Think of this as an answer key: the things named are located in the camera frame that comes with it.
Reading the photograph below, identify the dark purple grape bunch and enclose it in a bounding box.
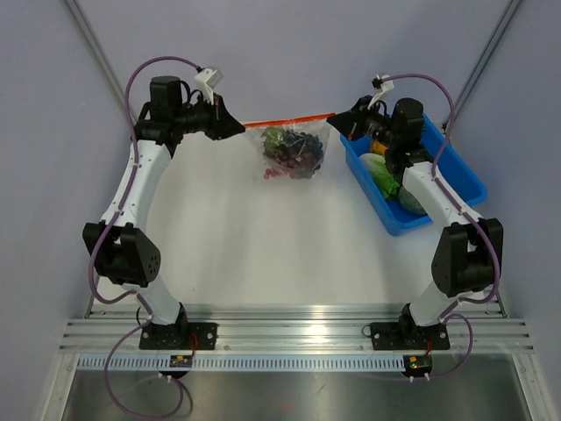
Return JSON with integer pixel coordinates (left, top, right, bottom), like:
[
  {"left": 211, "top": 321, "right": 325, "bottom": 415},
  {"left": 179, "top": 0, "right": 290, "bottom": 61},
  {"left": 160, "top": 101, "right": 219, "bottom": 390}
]
[{"left": 264, "top": 155, "right": 322, "bottom": 180}]

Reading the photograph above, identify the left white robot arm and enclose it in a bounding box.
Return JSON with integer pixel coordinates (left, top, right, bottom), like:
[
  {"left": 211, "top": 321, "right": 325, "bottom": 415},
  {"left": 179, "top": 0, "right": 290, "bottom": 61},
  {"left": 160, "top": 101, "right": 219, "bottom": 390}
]
[{"left": 82, "top": 68, "right": 245, "bottom": 351}]

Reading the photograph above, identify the clear zip bag orange zipper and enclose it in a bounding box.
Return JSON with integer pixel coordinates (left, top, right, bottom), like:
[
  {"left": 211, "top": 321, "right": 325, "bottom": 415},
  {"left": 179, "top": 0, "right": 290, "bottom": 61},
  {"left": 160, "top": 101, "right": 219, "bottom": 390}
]
[{"left": 245, "top": 113, "right": 334, "bottom": 180}]

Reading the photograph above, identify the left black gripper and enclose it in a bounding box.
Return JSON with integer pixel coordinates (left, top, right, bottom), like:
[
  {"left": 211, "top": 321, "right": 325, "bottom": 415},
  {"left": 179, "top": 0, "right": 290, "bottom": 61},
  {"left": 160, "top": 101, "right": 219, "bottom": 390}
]
[{"left": 173, "top": 92, "right": 244, "bottom": 141}]

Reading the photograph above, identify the orange toy pineapple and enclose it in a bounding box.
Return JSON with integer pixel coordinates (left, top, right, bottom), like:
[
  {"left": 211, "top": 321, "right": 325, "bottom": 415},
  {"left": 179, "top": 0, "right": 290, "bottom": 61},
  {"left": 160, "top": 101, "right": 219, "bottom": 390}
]
[{"left": 369, "top": 140, "right": 388, "bottom": 156}]

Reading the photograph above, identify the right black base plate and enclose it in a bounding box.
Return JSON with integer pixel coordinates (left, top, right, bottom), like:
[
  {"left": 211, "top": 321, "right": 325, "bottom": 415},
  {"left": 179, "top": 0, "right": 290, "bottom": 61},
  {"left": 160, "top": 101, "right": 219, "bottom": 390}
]
[{"left": 368, "top": 322, "right": 451, "bottom": 351}]

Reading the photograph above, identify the green cantaloupe melon toy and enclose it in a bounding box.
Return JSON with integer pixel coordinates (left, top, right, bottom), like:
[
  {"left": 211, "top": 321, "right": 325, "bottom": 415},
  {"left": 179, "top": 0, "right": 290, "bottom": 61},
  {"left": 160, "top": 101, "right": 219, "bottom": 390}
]
[{"left": 398, "top": 187, "right": 427, "bottom": 216}]

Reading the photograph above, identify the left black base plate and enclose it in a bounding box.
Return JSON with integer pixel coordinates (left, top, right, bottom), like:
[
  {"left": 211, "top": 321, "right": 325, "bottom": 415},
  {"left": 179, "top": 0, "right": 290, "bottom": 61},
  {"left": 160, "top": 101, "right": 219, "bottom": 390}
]
[{"left": 138, "top": 322, "right": 218, "bottom": 351}]

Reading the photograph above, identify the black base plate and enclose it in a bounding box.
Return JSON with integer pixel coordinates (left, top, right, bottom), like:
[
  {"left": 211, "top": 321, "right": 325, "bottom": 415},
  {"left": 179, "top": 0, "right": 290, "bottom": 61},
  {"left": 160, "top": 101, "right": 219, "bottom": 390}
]
[
  {"left": 138, "top": 322, "right": 218, "bottom": 351},
  {"left": 368, "top": 322, "right": 451, "bottom": 351}
]

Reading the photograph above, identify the blue black grape bunch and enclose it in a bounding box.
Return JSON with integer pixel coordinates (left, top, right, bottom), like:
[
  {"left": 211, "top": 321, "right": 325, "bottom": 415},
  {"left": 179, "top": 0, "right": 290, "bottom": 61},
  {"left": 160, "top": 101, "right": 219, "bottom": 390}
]
[{"left": 261, "top": 127, "right": 323, "bottom": 161}]

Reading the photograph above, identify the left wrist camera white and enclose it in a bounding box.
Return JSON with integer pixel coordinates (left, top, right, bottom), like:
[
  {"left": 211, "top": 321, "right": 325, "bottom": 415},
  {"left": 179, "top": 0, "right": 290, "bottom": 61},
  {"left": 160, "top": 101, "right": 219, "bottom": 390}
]
[{"left": 194, "top": 67, "right": 223, "bottom": 105}]

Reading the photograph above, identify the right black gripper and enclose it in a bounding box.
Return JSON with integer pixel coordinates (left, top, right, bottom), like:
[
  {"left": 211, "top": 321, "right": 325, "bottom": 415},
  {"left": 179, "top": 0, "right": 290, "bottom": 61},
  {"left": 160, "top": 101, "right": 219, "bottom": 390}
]
[{"left": 328, "top": 96, "right": 399, "bottom": 150}]

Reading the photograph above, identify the white slotted cable duct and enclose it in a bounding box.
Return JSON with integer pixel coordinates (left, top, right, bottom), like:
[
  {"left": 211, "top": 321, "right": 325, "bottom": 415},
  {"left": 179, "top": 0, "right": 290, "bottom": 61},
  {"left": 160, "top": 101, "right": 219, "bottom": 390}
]
[{"left": 77, "top": 353, "right": 405, "bottom": 373}]

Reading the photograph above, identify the blue plastic bin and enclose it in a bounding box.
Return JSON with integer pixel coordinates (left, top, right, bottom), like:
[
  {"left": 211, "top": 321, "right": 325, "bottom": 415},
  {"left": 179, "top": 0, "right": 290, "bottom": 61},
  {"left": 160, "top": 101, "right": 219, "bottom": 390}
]
[{"left": 340, "top": 135, "right": 486, "bottom": 236}]

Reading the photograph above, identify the aluminium rail frame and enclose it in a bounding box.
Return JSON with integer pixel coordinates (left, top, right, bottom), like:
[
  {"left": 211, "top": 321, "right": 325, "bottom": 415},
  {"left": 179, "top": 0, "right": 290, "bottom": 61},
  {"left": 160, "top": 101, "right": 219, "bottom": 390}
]
[{"left": 59, "top": 301, "right": 535, "bottom": 354}]

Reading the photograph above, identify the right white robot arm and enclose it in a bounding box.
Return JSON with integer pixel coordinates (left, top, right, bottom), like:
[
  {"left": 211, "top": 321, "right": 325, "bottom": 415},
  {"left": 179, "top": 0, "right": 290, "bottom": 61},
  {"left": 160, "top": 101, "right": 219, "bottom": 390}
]
[{"left": 327, "top": 96, "right": 503, "bottom": 351}]

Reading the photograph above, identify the green cabbage toy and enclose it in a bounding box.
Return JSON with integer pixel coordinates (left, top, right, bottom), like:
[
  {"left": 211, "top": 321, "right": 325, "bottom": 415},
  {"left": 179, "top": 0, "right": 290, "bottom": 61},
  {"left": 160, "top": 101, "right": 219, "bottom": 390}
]
[{"left": 359, "top": 153, "right": 401, "bottom": 200}]

